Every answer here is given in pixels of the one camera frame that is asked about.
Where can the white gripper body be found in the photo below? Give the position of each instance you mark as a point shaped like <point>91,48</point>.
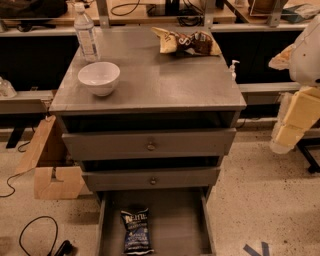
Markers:
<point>306,63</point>

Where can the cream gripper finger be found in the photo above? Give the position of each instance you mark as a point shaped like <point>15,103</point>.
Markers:
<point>304,109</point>
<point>284,138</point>

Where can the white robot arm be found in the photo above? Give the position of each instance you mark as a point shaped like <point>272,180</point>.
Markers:
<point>305,63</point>

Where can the teal bag on shelf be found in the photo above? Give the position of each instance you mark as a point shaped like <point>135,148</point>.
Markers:
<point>300,13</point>

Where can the brown and yellow chip bag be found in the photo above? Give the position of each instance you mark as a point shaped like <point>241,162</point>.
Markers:
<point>197,43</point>

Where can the grey bottom drawer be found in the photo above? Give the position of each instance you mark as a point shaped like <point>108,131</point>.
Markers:
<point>178,222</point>

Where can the grey drawer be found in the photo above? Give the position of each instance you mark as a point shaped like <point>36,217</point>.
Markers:
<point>149,144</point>
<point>151,178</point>
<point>178,222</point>

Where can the grey drawer cabinet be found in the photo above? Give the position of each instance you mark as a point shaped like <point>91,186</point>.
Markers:
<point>156,91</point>

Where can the grey middle drawer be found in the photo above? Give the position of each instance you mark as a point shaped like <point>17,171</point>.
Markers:
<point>151,178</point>

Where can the grey top drawer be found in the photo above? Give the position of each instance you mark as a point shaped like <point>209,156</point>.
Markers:
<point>149,144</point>

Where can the black table leg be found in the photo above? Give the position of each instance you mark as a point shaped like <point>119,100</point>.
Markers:
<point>304,145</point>

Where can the white pump dispenser bottle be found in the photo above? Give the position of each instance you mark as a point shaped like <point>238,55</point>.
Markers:
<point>232,69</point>

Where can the white ceramic bowl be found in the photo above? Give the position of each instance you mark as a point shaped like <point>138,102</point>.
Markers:
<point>100,78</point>

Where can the clear plastic water bottle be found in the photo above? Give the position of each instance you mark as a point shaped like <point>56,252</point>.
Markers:
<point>86,34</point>

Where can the cardboard box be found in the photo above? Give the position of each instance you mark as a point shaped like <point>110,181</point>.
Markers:
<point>55,175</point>

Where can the black backpack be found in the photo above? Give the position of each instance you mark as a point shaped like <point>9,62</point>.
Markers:
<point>24,9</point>

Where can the clear plastic container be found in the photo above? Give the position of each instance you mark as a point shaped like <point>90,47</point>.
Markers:
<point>6,89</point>

